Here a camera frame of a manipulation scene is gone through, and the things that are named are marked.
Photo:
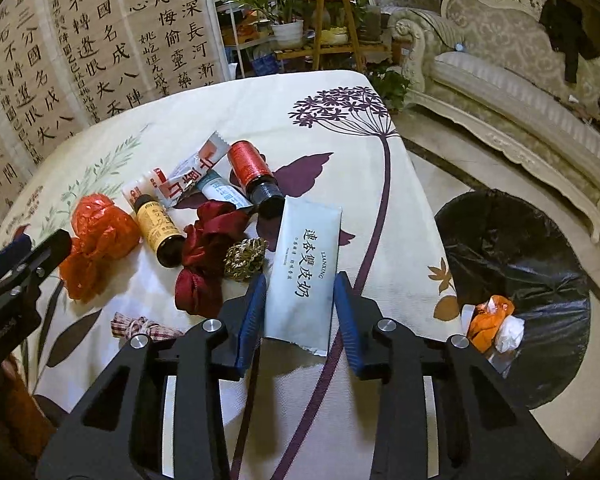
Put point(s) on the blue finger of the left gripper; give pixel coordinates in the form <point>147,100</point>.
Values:
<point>40,262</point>
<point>13,253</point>

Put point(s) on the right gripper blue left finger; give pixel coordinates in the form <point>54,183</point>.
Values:
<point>243,318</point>

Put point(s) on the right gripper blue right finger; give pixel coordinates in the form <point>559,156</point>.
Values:
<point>357,317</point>

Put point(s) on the orange plastic bag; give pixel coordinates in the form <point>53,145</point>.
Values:
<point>103,233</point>

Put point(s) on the dark red fabric scrunchie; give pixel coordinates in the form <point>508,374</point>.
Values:
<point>198,288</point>

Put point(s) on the gold metallic scrunchie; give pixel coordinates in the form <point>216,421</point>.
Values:
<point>244,260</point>

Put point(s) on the white milk pudding packet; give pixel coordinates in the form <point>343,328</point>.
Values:
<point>298,305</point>

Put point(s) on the plaid fabric scrap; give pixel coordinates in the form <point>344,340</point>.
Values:
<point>124,327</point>

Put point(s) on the yellow bottle black cap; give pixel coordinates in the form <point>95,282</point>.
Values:
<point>161,234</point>

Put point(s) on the small white bottle red cap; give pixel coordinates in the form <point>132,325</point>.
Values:
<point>147,184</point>

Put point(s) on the red bottle black cap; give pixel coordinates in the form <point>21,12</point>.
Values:
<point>256,179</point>

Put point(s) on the orange trash in bin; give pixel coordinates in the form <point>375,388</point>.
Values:
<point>486,323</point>

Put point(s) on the black trash bag bin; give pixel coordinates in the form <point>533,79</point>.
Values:
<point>499,244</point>

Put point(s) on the small teal white tube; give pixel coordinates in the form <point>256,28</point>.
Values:
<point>214,187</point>

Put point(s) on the red white snack wrapper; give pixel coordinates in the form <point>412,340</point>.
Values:
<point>191,170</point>

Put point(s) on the white crumpled paper in bin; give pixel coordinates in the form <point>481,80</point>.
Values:
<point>509,335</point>

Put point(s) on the calligraphy folding screen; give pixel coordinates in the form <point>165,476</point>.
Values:
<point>66,65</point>

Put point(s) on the small floor plant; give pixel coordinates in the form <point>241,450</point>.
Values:
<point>389,83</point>

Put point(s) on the blue basket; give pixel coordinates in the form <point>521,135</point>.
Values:
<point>265,65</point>

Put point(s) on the wooden plant stand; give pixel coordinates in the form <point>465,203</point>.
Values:
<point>314,51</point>

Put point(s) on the yellow flower pot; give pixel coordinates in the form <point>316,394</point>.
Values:
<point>334,36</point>

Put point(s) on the ornate cream sofa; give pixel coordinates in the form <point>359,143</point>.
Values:
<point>488,66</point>

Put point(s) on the black garment on sofa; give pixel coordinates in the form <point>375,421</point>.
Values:
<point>563,22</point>

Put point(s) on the metal wire shelf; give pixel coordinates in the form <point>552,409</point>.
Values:
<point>245,35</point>

